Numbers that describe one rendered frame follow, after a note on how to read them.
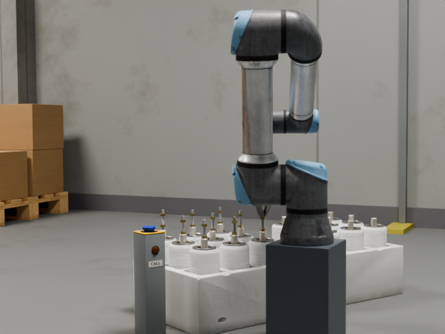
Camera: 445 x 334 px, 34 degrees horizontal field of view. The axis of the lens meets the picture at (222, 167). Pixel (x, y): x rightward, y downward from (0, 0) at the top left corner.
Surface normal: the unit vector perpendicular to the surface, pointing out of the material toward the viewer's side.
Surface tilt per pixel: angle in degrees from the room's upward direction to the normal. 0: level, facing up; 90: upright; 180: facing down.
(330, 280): 90
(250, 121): 99
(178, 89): 90
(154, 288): 90
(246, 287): 90
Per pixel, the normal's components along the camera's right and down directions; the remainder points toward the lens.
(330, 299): 0.91, 0.02
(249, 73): -0.53, 0.20
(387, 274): 0.56, 0.04
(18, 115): -0.33, 0.06
